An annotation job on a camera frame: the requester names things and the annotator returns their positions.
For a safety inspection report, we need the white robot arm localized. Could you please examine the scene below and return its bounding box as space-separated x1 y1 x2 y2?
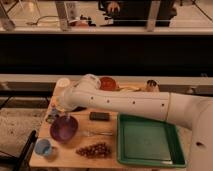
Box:
56 74 213 171

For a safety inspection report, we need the purple bowl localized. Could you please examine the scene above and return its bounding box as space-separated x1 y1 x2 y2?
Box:
50 116 78 143

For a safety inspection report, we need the white lidded cup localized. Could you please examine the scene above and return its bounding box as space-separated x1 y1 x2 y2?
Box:
56 78 70 88

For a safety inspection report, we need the black rectangular sponge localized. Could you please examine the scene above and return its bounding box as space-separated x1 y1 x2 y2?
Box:
89 112 110 121

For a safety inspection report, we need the silver fork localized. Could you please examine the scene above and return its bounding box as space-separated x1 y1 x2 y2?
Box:
82 131 113 136

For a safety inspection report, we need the blue mug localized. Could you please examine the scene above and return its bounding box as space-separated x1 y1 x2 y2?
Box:
34 139 53 157

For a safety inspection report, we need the bunch of dark grapes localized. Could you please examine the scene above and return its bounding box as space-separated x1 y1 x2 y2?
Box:
76 142 112 158

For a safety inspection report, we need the yellow banana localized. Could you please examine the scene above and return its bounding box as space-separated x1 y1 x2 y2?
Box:
118 86 146 92

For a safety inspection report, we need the green plastic tray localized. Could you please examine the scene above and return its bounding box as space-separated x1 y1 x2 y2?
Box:
117 114 186 168

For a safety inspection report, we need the small metal cup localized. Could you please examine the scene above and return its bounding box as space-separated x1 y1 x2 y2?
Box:
146 80 159 92

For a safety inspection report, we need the black chair frame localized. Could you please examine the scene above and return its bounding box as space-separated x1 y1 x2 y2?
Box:
12 130 37 171

